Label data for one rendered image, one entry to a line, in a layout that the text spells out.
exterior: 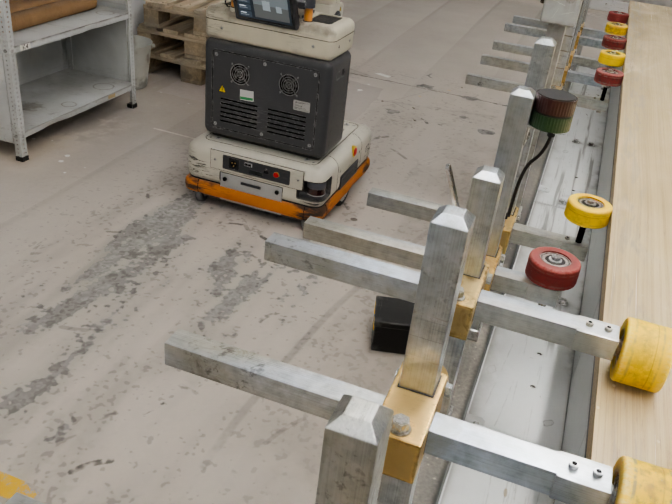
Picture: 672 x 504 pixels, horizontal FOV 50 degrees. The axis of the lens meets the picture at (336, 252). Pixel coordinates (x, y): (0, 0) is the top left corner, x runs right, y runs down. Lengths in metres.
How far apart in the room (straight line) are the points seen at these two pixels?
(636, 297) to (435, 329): 0.51
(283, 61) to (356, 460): 2.47
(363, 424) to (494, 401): 0.87
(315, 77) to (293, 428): 1.36
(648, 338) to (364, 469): 0.52
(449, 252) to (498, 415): 0.67
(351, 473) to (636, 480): 0.32
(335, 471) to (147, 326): 1.99
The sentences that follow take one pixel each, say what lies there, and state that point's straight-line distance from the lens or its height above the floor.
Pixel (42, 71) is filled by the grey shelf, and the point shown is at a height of 0.17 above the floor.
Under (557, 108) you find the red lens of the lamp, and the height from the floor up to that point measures 1.14.
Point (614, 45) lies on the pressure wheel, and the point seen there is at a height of 0.89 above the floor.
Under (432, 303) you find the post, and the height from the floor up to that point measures 1.08.
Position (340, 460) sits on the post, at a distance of 0.47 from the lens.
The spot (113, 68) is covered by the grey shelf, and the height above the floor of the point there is 0.19.
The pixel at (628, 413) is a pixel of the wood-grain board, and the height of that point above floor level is 0.90.
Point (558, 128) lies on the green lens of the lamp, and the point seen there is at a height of 1.11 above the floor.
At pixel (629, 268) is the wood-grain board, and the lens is 1.23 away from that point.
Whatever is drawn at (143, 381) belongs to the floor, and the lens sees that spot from 2.23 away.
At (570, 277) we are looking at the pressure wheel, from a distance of 1.16.
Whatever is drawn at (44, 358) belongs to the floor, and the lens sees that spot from 2.35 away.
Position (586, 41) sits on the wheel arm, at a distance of 3.09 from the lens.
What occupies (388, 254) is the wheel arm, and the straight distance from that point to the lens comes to 1.22.
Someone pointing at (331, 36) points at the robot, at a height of 0.79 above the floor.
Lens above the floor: 1.45
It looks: 30 degrees down
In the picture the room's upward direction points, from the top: 7 degrees clockwise
